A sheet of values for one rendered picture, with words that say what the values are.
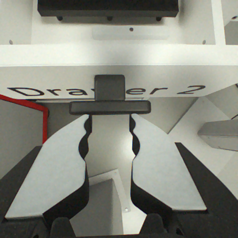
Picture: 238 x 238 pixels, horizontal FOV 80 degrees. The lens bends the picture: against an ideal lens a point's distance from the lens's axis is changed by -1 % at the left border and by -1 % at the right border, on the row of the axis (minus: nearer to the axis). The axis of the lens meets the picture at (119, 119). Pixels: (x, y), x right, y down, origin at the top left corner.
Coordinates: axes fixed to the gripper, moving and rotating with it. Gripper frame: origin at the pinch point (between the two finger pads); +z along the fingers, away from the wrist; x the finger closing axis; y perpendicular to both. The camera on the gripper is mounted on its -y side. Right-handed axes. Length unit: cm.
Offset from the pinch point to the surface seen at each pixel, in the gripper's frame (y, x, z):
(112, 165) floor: 73, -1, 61
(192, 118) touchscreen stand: 45, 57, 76
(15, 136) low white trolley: 32, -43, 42
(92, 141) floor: 59, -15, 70
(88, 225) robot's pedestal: 55, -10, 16
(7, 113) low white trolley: 21, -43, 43
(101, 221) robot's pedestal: 53, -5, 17
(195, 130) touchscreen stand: 52, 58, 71
